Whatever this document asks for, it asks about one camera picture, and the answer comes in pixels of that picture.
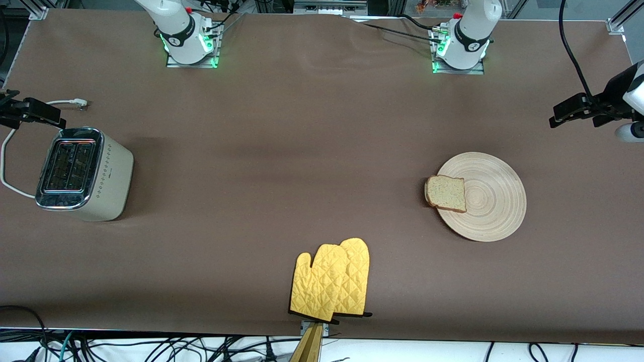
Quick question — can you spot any round wooden plate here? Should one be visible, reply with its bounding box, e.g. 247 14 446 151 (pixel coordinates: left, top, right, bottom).
436 152 527 242

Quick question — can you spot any slice of brown bread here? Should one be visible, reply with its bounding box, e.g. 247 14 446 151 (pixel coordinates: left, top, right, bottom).
424 175 467 214

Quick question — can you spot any cream and chrome toaster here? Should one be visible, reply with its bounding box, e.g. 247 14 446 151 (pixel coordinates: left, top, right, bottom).
34 127 135 222

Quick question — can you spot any brown table cover sheet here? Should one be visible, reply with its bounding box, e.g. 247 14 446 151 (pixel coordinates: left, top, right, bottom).
0 8 644 345

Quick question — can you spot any grey metal box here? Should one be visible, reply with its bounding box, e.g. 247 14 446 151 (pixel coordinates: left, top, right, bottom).
293 0 369 15

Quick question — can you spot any yellow quilted oven mitt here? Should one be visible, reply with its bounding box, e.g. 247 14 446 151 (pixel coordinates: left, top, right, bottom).
332 237 373 318
289 244 350 322

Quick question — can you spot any white toaster power cord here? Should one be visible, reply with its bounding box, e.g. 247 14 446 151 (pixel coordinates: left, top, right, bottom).
0 98 90 198

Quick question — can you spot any aluminium frame post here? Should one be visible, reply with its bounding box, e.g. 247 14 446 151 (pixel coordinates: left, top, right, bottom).
28 0 51 21
606 0 644 35

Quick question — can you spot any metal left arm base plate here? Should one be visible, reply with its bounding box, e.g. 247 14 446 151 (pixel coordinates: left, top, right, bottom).
431 28 486 75

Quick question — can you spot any black arm base cable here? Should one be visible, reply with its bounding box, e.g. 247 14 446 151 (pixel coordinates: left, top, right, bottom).
352 19 446 45
201 0 245 32
400 14 438 31

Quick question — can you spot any teal cable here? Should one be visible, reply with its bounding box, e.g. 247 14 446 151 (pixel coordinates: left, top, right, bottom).
58 331 76 362

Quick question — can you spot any tangled black cable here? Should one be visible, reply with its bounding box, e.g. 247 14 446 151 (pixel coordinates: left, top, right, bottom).
75 334 302 362

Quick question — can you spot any small metal clamp bracket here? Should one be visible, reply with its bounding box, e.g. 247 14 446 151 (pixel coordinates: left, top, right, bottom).
300 319 331 337

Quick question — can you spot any wooden camera stand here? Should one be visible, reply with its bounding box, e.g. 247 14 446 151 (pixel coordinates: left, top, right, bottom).
289 323 325 362

